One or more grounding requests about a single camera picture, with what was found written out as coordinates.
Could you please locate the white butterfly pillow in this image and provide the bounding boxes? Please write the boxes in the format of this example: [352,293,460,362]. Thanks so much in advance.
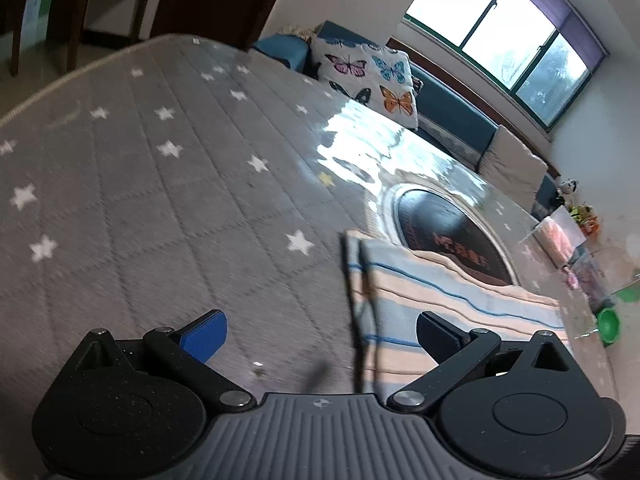
[310,35,420,133]

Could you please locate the beige pillow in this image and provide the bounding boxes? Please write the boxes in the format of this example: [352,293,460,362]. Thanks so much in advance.
[480,125,548,211]

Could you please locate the green-framed window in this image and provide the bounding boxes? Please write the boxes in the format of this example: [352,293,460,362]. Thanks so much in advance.
[402,0,608,128]

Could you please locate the grey star-print tablecloth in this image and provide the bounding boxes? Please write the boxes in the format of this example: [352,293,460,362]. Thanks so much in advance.
[0,34,621,461]

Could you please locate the round black built-in cooktop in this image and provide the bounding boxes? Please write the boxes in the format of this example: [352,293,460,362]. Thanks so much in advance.
[380,182,518,288]

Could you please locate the clear plastic container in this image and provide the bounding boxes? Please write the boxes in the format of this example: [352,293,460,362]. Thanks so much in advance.
[570,250,615,312]

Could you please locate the green plastic bowl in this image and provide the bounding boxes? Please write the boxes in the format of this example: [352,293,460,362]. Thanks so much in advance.
[597,307,622,347]

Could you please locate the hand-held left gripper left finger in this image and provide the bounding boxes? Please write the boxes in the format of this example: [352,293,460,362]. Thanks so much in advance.
[75,310,256,413]

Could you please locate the blue sofa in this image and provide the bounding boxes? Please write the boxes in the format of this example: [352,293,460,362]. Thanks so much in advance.
[252,21,561,221]

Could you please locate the tissue pack with pink print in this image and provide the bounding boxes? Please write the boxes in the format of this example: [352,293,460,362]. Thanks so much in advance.
[532,205,586,268]

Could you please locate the colourful plush toys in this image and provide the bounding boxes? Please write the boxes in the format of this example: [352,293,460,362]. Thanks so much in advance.
[570,204,599,234]

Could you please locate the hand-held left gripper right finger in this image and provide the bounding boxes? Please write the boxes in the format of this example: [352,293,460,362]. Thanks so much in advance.
[387,311,573,413]

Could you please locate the striped towel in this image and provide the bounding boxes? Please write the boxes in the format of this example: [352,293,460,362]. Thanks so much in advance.
[345,230,573,396]

